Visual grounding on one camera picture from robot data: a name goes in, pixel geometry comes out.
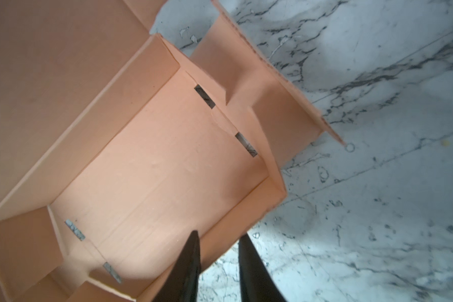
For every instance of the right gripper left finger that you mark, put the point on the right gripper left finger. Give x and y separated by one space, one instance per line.
182 283

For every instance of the pink paper box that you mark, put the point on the pink paper box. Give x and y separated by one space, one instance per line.
115 146

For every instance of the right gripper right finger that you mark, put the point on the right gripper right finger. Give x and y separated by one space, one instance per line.
255 281

